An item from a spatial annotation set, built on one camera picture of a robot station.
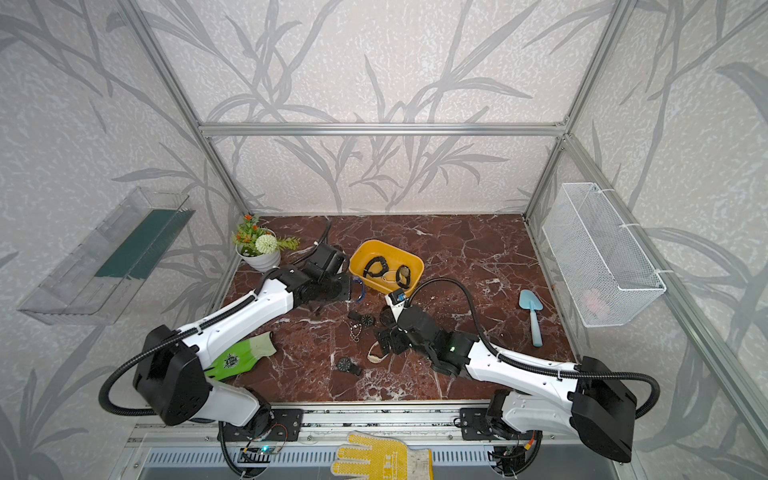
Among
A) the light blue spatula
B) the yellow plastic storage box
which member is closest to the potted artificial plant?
the yellow plastic storage box

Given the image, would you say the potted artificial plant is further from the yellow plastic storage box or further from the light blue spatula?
the light blue spatula

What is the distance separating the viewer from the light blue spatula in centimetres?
88

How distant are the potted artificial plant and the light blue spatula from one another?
79cm

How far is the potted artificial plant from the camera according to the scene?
3.06 ft
